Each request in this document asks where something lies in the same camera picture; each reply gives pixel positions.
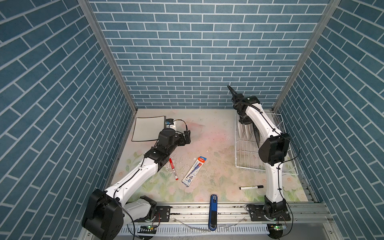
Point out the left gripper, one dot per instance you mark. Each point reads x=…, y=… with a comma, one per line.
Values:
x=182, y=142

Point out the black square plate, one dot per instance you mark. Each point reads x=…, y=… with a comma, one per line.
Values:
x=257, y=135

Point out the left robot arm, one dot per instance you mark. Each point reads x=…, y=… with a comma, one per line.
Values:
x=129, y=183

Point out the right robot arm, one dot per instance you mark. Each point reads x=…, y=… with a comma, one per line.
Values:
x=273, y=147

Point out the red marker pen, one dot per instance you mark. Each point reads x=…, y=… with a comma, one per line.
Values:
x=173, y=169

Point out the pen package red blue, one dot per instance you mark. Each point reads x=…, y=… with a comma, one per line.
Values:
x=191, y=175

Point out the blue black handheld device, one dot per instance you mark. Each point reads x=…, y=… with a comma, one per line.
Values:
x=213, y=212

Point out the black white marker pen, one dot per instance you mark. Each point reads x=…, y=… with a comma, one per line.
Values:
x=251, y=187

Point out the left circuit board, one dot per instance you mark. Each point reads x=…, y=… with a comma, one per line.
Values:
x=149, y=230

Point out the circuit board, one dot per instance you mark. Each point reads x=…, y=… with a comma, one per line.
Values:
x=149, y=230
x=276, y=227

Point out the right circuit board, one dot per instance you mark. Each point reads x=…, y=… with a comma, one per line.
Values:
x=276, y=227

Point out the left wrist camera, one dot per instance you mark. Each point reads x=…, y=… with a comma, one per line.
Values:
x=170, y=124

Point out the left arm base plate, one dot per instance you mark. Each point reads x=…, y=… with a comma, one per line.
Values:
x=157, y=214

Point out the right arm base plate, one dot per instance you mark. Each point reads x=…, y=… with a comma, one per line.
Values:
x=266, y=213

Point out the white cable duct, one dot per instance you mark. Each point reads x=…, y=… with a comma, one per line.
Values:
x=176, y=230

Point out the aluminium rail frame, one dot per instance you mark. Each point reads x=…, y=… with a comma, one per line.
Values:
x=309, y=221

